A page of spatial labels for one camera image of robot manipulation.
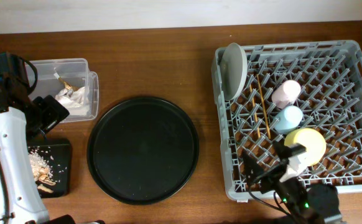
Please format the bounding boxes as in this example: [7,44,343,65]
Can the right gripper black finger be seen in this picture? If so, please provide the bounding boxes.
[272,141,306,160]
[241,151,264,187]

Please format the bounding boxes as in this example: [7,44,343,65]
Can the wooden chopstick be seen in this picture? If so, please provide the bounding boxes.
[249,84,261,138]
[256,74,271,140]

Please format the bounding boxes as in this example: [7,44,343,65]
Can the yellow bowl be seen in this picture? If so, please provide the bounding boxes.
[284,128,327,166]

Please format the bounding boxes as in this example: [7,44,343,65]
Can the light blue cup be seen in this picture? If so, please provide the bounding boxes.
[274,105,303,134]

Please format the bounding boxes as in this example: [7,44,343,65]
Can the pink cup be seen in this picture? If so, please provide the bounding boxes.
[271,80,301,110]

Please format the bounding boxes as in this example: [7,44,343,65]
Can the white napkin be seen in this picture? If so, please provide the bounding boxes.
[55,87,89,116]

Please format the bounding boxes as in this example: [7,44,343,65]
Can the food scraps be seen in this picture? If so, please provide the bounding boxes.
[29,147,71,198]

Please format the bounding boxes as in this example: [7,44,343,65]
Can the grey plate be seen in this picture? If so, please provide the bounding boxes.
[220,43,248,101]

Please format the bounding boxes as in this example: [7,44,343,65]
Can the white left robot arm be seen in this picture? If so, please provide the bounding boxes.
[0,52,69,223]

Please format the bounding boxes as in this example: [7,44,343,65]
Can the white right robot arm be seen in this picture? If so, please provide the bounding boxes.
[241,141,344,223]

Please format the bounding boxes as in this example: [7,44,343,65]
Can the waste in clear bin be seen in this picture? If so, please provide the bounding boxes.
[54,72,78,95]

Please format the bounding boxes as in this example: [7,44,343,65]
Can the clear plastic waste bin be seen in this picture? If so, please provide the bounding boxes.
[29,58,99,123]

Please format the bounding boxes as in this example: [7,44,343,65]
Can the grey dishwasher rack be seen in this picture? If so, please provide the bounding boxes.
[211,40,362,202]

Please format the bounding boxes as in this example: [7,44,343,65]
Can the black rectangular bin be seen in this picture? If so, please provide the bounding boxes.
[27,139,72,198]

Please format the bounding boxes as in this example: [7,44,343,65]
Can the round black tray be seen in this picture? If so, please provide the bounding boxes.
[86,96,200,205]

